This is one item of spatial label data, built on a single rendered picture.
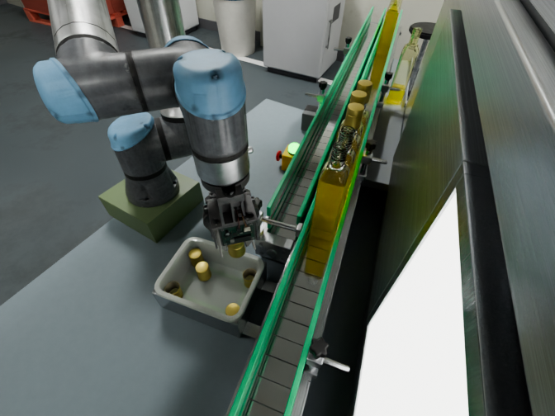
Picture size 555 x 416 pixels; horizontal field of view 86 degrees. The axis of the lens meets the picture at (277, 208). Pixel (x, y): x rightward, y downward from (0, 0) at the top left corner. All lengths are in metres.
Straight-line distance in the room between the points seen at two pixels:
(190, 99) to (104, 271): 0.69
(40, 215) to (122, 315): 1.66
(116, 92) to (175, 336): 0.56
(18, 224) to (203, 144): 2.16
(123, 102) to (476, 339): 0.42
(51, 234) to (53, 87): 1.89
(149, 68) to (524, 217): 0.40
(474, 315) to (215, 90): 0.29
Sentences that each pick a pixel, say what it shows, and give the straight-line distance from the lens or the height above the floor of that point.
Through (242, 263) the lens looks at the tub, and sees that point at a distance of 0.79.
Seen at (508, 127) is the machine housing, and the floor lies 1.36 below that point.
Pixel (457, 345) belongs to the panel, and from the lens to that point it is 0.22.
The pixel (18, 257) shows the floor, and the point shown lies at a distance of 2.28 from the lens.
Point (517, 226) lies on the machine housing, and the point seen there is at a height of 1.35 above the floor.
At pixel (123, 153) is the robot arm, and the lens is 0.85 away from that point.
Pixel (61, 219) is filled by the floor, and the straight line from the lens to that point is 2.35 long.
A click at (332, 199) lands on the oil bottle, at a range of 0.63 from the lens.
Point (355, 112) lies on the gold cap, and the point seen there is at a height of 1.16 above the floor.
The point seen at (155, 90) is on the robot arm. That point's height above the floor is 1.29.
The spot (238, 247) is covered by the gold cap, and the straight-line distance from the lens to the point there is 0.59.
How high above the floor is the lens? 1.48
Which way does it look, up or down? 48 degrees down
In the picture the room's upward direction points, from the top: 1 degrees clockwise
